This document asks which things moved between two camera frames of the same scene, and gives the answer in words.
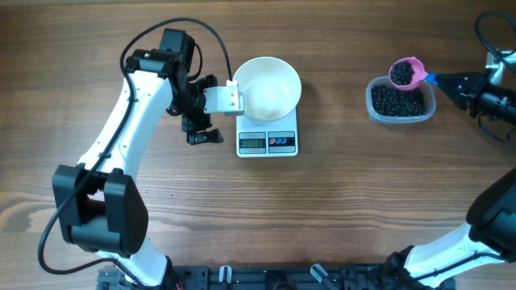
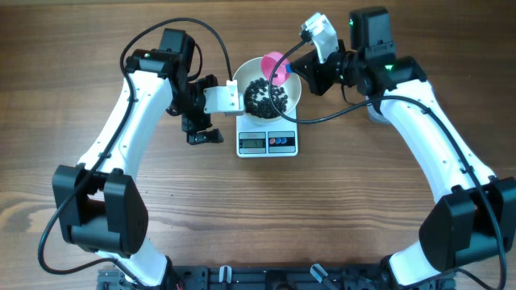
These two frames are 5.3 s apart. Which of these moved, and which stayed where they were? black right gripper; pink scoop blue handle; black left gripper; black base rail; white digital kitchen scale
Moved: pink scoop blue handle; black right gripper
Stayed: black left gripper; white digital kitchen scale; black base rail
